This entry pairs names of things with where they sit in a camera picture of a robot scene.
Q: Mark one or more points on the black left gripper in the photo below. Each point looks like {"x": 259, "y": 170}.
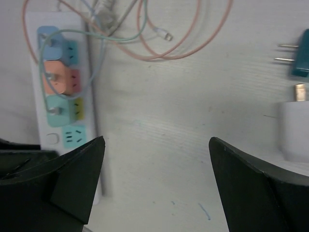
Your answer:
{"x": 15, "y": 157}

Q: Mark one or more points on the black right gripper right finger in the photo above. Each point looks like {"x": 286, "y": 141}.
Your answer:
{"x": 258, "y": 196}

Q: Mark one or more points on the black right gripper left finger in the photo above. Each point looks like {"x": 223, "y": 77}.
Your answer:
{"x": 55, "y": 196}

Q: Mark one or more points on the white plug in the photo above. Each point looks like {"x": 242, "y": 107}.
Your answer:
{"x": 293, "y": 122}

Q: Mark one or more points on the white power strip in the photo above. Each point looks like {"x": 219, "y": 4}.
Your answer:
{"x": 75, "y": 56}

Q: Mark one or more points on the dark teal plug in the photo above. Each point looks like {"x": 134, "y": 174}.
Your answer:
{"x": 300, "y": 61}

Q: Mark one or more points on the salmon pink plug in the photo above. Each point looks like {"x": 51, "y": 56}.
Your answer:
{"x": 59, "y": 76}

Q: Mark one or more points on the light blue plug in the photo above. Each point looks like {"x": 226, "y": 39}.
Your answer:
{"x": 53, "y": 50}

